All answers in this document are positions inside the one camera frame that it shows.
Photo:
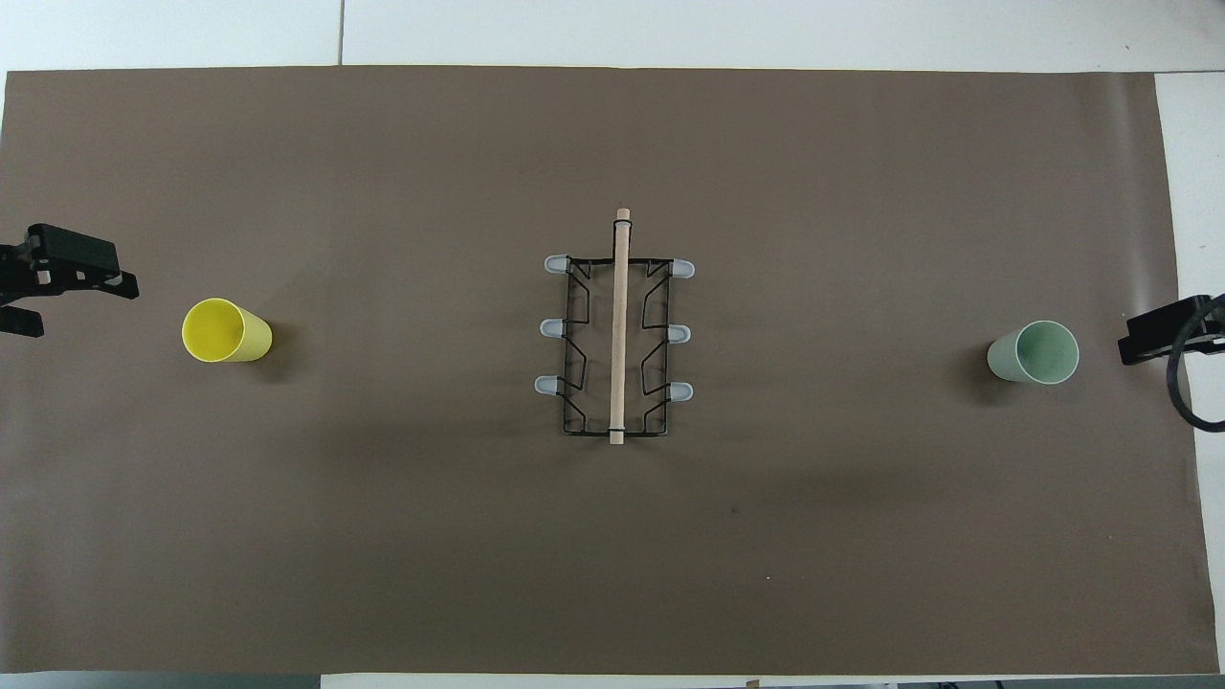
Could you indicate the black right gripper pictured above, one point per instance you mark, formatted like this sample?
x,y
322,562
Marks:
x,y
1212,316

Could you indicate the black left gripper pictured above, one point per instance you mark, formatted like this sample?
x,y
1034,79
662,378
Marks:
x,y
13,277

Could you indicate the brown table mat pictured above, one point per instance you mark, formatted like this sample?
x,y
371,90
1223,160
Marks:
x,y
383,526

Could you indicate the yellow plastic cup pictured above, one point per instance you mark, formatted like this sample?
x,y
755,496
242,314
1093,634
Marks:
x,y
225,331

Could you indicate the pale green plastic cup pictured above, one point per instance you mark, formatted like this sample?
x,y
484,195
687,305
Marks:
x,y
1038,352

